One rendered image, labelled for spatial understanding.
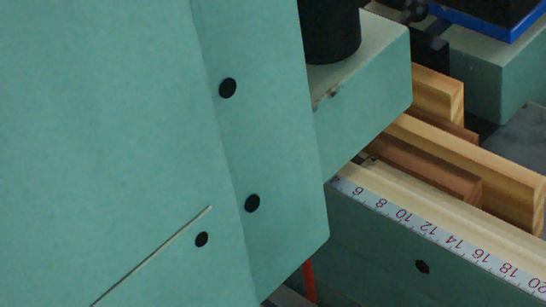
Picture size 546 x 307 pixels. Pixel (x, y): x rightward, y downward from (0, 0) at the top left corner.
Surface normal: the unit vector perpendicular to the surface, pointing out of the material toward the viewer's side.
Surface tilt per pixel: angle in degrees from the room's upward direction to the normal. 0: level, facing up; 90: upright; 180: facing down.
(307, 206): 90
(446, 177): 0
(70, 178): 90
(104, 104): 90
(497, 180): 90
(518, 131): 0
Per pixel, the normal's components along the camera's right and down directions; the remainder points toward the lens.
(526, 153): -0.13, -0.73
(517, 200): -0.67, 0.57
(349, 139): 0.73, 0.39
